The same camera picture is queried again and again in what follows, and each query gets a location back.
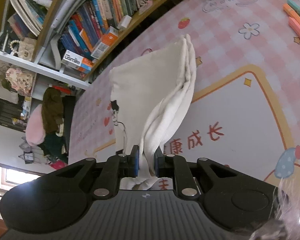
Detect beige polo shirt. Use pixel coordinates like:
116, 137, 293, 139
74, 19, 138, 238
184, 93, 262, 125
109, 34, 197, 190

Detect dark brown hanging garment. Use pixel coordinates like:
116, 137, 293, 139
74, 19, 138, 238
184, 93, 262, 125
42, 87, 64, 134

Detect pink fluffy cushion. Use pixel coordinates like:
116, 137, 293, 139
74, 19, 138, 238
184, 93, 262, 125
25, 104, 46, 146

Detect pink checkered cartoon table mat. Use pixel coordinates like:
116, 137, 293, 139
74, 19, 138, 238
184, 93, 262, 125
67, 0, 300, 193

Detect white orange usmile box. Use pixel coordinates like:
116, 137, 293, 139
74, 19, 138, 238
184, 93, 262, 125
61, 50, 93, 74

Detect wooden shelf board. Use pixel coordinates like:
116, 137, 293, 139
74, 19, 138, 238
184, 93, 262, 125
83, 0, 168, 81

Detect white orange flat carton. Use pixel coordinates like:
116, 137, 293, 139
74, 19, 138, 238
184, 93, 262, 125
91, 27, 119, 60

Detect floral dressed doll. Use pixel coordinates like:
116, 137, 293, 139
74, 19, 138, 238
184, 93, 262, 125
5, 67, 35, 96

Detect small white box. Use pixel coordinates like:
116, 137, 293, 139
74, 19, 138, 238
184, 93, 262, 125
117, 15, 132, 31

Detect row of colourful books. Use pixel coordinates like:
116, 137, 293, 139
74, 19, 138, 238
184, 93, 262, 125
57, 0, 151, 60

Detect orange highlighter pen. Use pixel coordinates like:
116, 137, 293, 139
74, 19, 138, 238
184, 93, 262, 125
283, 3, 300, 39

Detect white shelf frame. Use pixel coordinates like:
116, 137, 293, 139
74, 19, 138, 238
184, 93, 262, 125
0, 47, 91, 91

